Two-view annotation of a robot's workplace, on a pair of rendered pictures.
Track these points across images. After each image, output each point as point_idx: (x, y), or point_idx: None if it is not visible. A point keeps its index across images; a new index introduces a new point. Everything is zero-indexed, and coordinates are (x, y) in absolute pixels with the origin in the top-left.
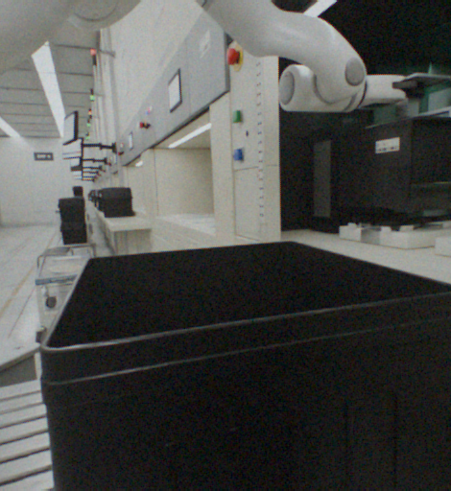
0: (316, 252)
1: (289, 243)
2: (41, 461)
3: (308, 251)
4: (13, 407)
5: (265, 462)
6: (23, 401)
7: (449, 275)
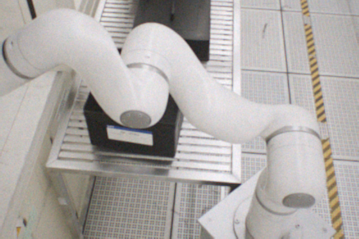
0: (90, 93)
1: (84, 110)
2: (193, 132)
3: (88, 98)
4: (204, 163)
5: None
6: (201, 165)
7: (20, 100)
